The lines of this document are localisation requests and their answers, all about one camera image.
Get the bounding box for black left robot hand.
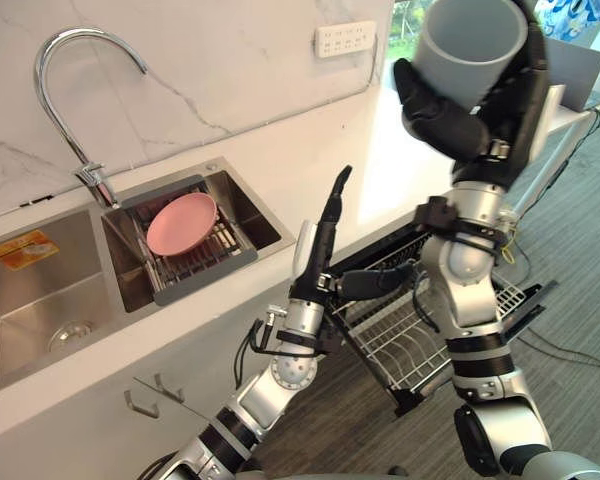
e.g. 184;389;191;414
288;165;415;303

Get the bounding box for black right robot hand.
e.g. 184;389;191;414
393;0;551;190

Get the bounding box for grey cylindrical cup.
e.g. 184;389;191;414
411;0;530;110

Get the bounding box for grey sink drying rack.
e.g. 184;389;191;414
121;175;259;307

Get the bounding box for black dishwasher door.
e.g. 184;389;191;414
329;219;560;419

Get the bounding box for stainless steel double sink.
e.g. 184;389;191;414
0;156;297;387

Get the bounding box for orange sink sticker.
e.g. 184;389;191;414
0;229;61;272

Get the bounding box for white table with legs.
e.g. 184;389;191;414
512;84;600;216

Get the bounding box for grey laptop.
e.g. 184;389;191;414
544;38;600;113

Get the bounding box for pink round plate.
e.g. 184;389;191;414
146;193;218;258

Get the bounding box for chrome gooseneck faucet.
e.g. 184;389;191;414
34;29;149;210

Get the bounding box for white wire dishwasher rack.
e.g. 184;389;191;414
347;234;526;396

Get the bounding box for white wall power strip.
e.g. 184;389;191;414
314;20;378;60

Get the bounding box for silver cabinet handle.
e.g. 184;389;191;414
153;373;185;403
124;389;162;418

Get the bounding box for black floor cable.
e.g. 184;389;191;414
499;107;600;374

